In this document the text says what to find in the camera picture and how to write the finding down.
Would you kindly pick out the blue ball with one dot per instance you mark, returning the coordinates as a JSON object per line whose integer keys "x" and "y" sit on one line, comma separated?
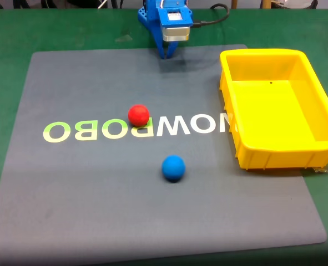
{"x": 173, "y": 168}

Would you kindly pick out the red ball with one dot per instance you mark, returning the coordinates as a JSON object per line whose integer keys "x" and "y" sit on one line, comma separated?
{"x": 138, "y": 115}

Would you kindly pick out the yellow plastic bin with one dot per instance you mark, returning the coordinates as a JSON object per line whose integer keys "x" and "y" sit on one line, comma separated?
{"x": 274, "y": 110}

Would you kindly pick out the wooden furniture leg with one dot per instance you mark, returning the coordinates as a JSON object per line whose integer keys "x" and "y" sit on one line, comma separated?
{"x": 266, "y": 4}
{"x": 234, "y": 4}

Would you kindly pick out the grey printed mat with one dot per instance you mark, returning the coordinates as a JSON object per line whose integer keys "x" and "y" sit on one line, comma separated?
{"x": 125, "y": 194}

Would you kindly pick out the clear tape piece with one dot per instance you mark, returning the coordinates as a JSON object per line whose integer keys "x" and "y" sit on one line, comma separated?
{"x": 326, "y": 168}

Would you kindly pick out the silver camera box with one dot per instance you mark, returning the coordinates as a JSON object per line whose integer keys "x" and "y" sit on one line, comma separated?
{"x": 176, "y": 33}

